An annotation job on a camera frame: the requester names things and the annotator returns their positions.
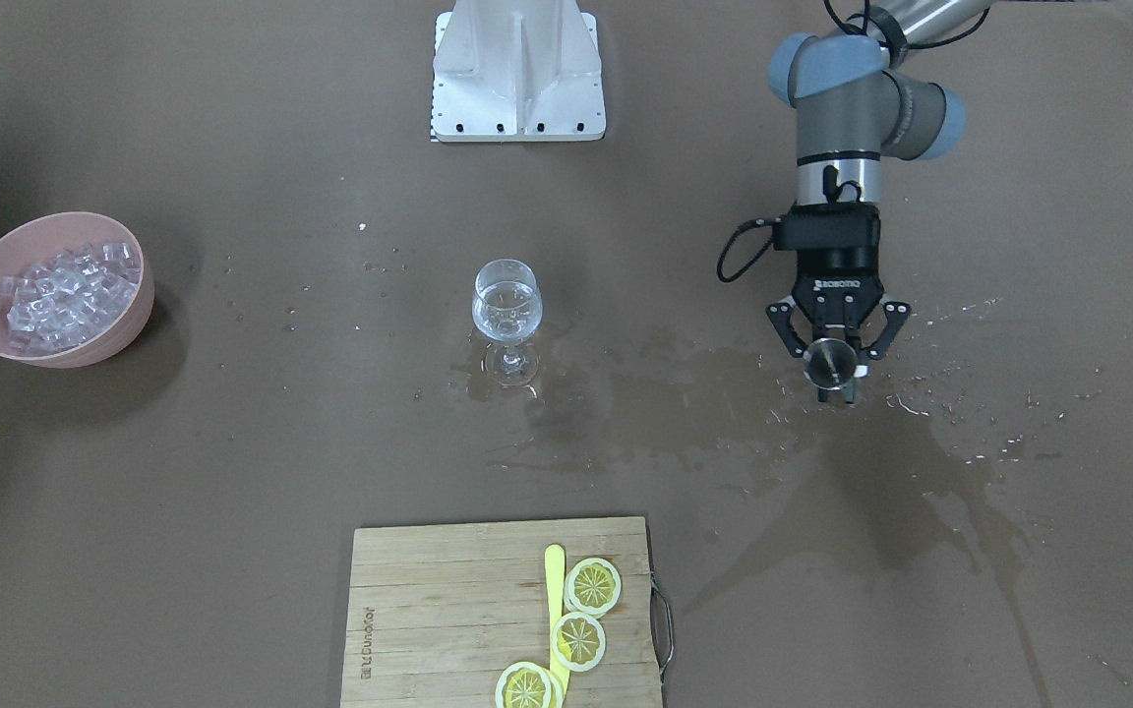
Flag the clear wine glass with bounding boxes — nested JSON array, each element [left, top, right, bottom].
[[471, 259, 544, 389]]

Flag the lemon slice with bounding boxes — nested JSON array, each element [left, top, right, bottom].
[[564, 557, 624, 619], [550, 613, 608, 673], [492, 662, 564, 708]]

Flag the yellow plastic knife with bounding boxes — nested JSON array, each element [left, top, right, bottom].
[[543, 544, 570, 707]]

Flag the pink bowl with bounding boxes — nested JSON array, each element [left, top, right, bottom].
[[0, 211, 154, 369]]

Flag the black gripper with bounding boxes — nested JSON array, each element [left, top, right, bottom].
[[765, 203, 913, 360]]

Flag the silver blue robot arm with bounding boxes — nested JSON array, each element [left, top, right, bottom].
[[768, 1, 990, 360]]

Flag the white camera stand base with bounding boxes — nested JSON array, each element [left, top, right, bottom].
[[429, 1, 608, 144]]

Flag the steel double jigger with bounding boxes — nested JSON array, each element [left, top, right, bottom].
[[802, 336, 869, 406]]

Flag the bamboo cutting board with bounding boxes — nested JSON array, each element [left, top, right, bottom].
[[340, 517, 665, 707]]

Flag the clear ice cubes pile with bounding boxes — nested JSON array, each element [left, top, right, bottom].
[[0, 241, 145, 357]]

